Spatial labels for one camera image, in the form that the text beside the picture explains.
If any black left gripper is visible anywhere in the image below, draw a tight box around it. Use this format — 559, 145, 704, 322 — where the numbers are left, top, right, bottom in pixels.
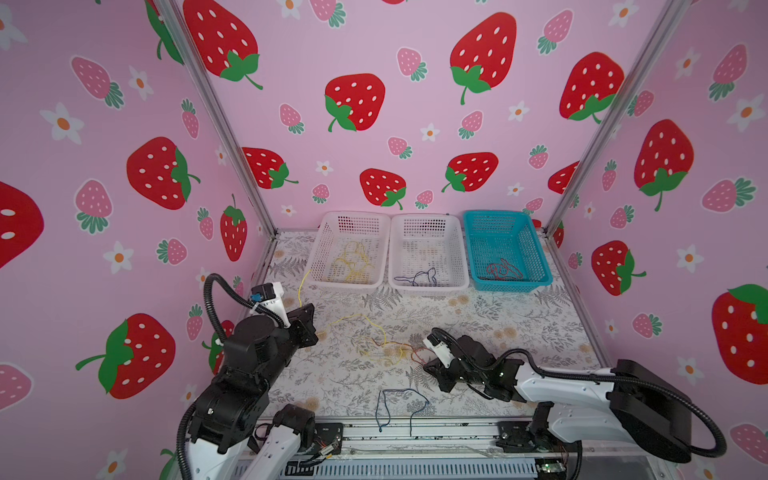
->
259, 301, 318, 396

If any red cables tangle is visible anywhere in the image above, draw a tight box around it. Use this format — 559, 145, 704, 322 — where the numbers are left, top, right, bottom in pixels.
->
371, 338, 433, 366

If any blue cables tangle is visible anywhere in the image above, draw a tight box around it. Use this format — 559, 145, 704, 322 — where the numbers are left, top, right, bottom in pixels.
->
375, 388, 431, 438

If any blue cable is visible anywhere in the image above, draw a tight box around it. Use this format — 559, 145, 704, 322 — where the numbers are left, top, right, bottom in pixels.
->
394, 268, 442, 287

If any yellow cable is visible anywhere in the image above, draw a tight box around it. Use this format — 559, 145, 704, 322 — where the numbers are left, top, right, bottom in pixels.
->
296, 239, 380, 310

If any red cable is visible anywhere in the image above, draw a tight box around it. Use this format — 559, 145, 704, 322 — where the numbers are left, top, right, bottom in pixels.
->
484, 257, 529, 282

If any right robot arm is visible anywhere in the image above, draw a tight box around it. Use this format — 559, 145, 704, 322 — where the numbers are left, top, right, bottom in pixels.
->
423, 328, 727, 463

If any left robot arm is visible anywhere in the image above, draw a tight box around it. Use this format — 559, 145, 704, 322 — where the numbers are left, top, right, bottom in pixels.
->
175, 273, 318, 479

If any white plastic basket left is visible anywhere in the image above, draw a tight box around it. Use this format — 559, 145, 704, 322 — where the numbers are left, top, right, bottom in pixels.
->
306, 212, 391, 293

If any white plastic basket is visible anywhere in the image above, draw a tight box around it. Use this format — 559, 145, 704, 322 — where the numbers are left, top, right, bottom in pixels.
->
388, 214, 470, 296
306, 212, 391, 293

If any white plastic basket middle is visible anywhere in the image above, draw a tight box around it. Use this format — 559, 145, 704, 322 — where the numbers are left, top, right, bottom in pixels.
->
388, 214, 470, 296

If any teal plastic basket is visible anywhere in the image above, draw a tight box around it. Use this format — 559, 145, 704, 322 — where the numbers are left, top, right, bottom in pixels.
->
463, 210, 553, 293

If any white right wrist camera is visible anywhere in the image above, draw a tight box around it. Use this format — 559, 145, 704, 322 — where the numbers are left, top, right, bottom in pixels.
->
423, 330, 455, 368

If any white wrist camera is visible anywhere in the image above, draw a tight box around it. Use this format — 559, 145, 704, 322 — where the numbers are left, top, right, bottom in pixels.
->
423, 330, 455, 368
250, 282, 286, 316

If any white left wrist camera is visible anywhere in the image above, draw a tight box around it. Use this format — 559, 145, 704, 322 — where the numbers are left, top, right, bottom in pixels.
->
250, 282, 286, 316

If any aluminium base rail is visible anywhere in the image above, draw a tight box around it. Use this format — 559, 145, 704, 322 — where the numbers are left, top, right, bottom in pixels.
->
185, 416, 649, 480

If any aluminium frame post right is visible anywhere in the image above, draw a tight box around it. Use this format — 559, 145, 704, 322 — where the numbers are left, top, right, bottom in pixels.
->
544, 0, 690, 240

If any aluminium frame post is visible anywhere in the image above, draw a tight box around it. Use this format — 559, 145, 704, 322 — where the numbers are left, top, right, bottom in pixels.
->
157, 0, 278, 239
544, 0, 690, 240

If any aluminium frame post left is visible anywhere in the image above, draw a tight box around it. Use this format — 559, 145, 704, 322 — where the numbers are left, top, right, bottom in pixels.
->
157, 0, 278, 239

